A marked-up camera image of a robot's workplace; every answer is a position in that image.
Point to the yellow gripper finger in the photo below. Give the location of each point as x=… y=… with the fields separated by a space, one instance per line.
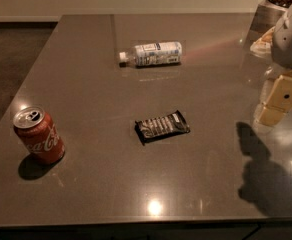
x=275 y=100

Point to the black rxbar chocolate wrapper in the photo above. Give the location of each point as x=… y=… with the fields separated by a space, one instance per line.
x=163 y=127

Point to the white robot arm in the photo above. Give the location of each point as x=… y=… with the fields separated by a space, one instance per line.
x=281 y=49

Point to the clear plastic bottle blue label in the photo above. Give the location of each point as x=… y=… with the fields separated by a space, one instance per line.
x=152 y=54

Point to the snack packet on counter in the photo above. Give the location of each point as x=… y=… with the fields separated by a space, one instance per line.
x=262 y=46

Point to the red coca-cola can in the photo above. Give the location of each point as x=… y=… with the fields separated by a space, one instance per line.
x=37 y=131

